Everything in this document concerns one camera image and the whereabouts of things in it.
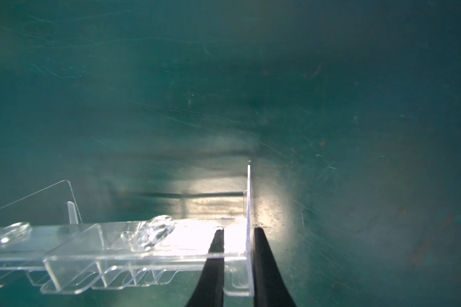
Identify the clear acrylic card organizer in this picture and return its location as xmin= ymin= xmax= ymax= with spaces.
xmin=0 ymin=175 xmax=254 ymax=297

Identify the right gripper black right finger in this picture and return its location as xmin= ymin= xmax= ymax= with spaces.
xmin=253 ymin=227 xmax=297 ymax=306

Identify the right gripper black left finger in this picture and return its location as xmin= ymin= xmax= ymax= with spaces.
xmin=185 ymin=228 xmax=225 ymax=307

